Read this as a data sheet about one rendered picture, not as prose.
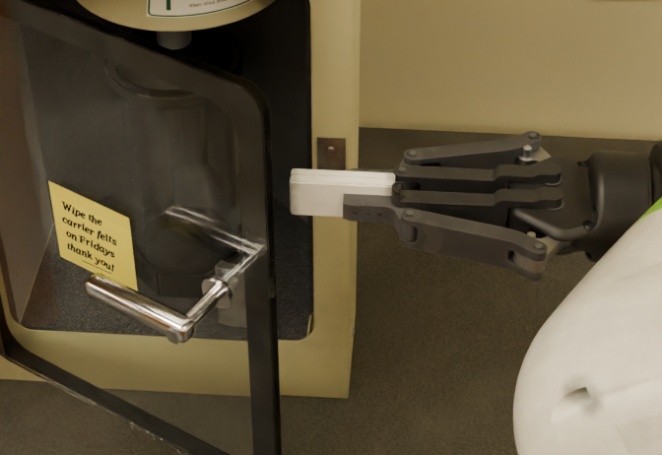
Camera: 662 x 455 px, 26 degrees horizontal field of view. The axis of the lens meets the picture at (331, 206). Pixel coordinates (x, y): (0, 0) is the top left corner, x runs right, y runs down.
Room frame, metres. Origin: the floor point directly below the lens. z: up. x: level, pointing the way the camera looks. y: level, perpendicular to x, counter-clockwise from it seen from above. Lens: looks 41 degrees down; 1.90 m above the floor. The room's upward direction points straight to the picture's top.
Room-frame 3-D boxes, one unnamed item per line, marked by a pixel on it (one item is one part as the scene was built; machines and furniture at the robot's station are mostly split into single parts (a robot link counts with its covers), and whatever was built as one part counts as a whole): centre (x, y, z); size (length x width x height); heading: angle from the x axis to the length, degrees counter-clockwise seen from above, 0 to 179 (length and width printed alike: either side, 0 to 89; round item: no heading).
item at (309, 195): (0.74, -0.01, 1.28); 0.07 x 0.01 x 0.03; 86
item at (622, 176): (0.73, -0.16, 1.28); 0.09 x 0.08 x 0.07; 86
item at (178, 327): (0.72, 0.12, 1.20); 0.10 x 0.05 x 0.03; 57
